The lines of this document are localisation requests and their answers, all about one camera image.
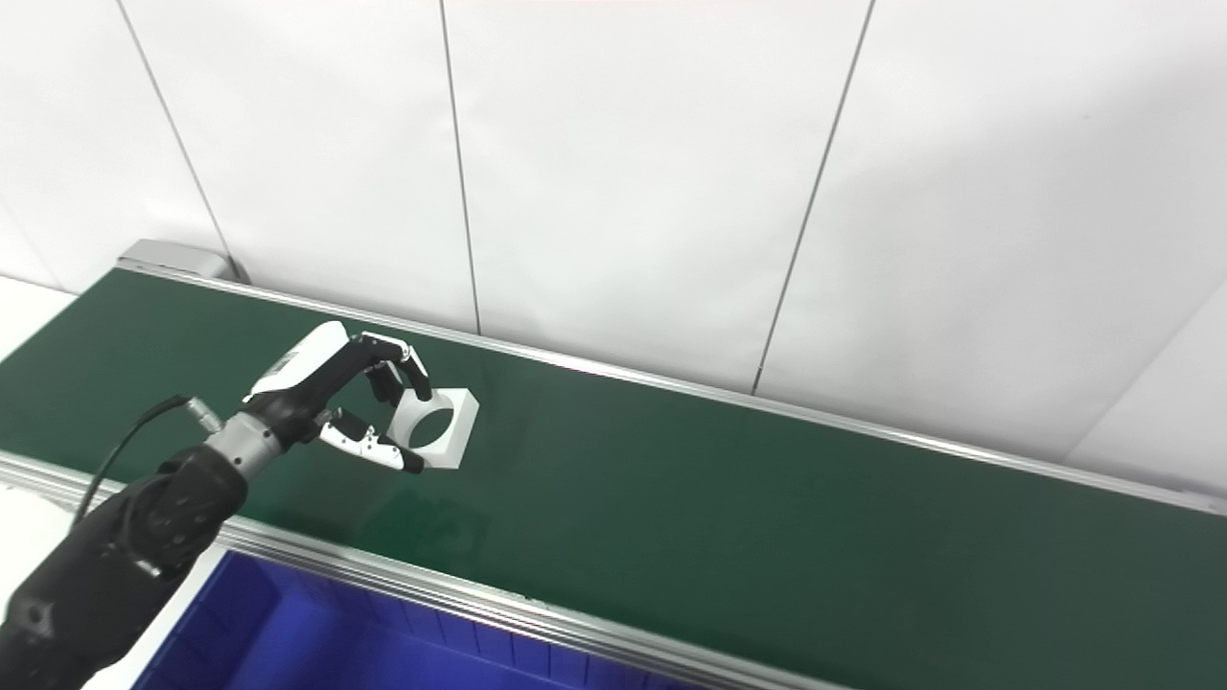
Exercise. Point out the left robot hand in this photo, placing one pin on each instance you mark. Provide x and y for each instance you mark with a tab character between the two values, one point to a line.
307	383

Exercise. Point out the white square part round hole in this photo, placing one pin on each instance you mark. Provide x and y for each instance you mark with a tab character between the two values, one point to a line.
464	422

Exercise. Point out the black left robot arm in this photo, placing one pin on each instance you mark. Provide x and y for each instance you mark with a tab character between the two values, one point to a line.
115	556

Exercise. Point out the green conveyor belt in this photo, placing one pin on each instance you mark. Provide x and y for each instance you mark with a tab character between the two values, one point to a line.
412	580
767	537

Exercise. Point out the blue plastic bin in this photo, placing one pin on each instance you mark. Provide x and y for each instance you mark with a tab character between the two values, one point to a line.
316	642

